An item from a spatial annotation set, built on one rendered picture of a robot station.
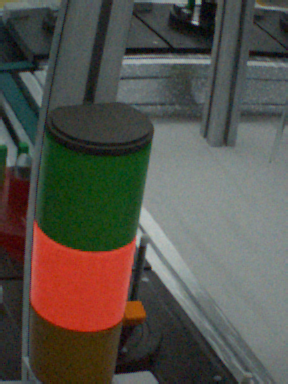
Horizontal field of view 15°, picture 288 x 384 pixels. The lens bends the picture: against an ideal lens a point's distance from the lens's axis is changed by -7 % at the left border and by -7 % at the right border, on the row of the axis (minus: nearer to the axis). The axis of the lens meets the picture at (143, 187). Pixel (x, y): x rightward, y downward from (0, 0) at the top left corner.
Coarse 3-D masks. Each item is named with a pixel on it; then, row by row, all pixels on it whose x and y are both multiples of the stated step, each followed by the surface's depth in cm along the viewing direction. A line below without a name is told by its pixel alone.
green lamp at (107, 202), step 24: (48, 144) 53; (48, 168) 53; (72, 168) 52; (96, 168) 52; (120, 168) 52; (144, 168) 54; (48, 192) 54; (72, 192) 53; (96, 192) 53; (120, 192) 53; (48, 216) 54; (72, 216) 53; (96, 216) 53; (120, 216) 54; (72, 240) 54; (96, 240) 54; (120, 240) 54
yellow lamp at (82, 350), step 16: (32, 320) 58; (48, 320) 57; (32, 336) 59; (48, 336) 57; (64, 336) 57; (80, 336) 57; (96, 336) 57; (112, 336) 58; (32, 352) 59; (48, 352) 58; (64, 352) 57; (80, 352) 57; (96, 352) 58; (112, 352) 59; (32, 368) 60; (48, 368) 58; (64, 368) 58; (80, 368) 58; (96, 368) 58; (112, 368) 60
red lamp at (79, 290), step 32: (32, 256) 57; (64, 256) 54; (96, 256) 54; (128, 256) 56; (32, 288) 57; (64, 288) 55; (96, 288) 55; (128, 288) 58; (64, 320) 56; (96, 320) 56
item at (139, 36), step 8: (136, 24) 193; (128, 32) 188; (136, 32) 189; (144, 32) 189; (152, 32) 190; (128, 40) 185; (136, 40) 185; (144, 40) 186; (152, 40) 186; (160, 40) 187; (128, 48) 182; (136, 48) 182; (144, 48) 183; (152, 48) 183; (160, 48) 184; (168, 48) 184
